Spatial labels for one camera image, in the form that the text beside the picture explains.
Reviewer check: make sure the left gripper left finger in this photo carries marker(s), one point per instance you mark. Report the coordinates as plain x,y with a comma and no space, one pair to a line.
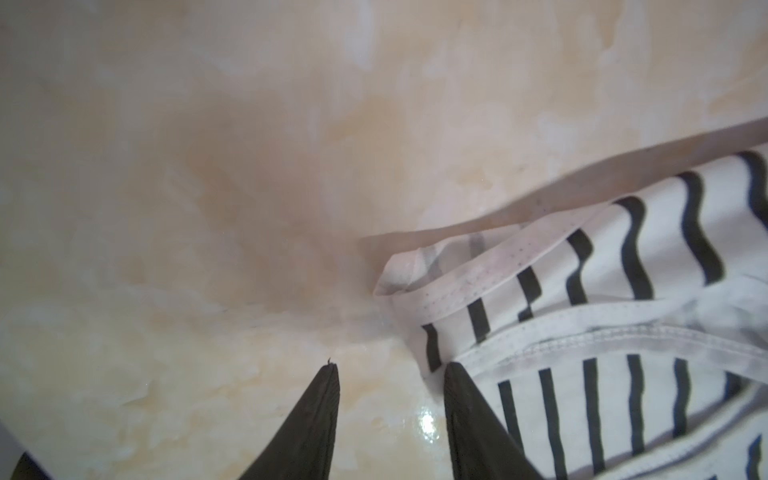
303,446

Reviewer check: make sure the black white striped tank top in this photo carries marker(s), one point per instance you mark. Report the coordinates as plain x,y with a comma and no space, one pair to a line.
623,340

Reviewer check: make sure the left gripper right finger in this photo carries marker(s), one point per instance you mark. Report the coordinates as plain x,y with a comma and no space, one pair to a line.
480,446

